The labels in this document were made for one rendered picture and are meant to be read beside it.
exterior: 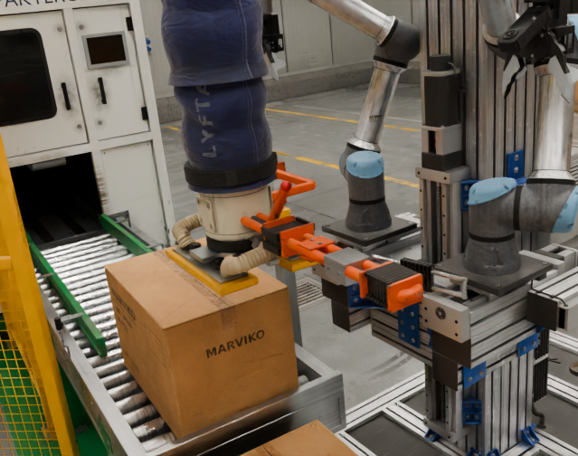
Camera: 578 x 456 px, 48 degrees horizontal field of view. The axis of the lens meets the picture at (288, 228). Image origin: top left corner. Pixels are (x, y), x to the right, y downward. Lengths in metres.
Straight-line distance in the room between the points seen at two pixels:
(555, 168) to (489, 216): 0.19
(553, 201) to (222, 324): 0.94
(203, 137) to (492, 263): 0.81
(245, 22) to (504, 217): 0.79
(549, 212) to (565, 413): 1.18
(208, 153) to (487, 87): 0.80
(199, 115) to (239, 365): 0.81
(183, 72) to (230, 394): 0.98
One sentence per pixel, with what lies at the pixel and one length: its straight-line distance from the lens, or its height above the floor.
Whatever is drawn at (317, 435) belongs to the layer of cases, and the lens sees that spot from 2.00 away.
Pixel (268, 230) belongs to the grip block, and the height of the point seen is 1.30.
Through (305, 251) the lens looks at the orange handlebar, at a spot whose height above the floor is 1.27.
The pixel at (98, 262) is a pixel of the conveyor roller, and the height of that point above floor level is 0.55.
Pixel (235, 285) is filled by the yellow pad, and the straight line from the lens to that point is 1.48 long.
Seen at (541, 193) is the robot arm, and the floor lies 1.25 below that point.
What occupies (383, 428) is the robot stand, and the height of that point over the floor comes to 0.21.
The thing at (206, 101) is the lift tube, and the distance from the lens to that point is 1.47.
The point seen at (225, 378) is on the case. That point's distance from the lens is 1.96.
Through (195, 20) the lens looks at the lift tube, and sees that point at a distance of 1.44.
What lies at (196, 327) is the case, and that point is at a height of 0.92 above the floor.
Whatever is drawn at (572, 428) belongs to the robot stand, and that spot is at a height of 0.21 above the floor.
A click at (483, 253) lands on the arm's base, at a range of 1.74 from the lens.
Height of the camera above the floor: 1.76
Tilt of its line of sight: 19 degrees down
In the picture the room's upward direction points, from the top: 6 degrees counter-clockwise
